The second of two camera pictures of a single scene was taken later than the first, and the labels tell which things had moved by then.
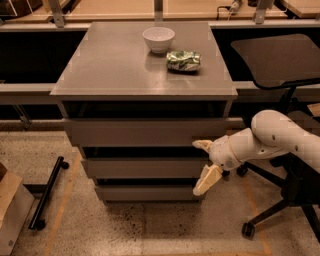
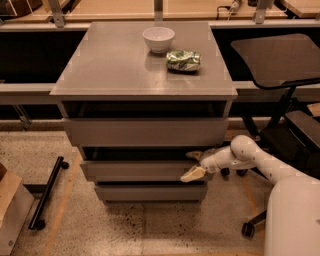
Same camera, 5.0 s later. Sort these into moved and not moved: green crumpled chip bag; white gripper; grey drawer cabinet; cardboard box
Moved: white gripper
Not moved: grey drawer cabinet; cardboard box; green crumpled chip bag
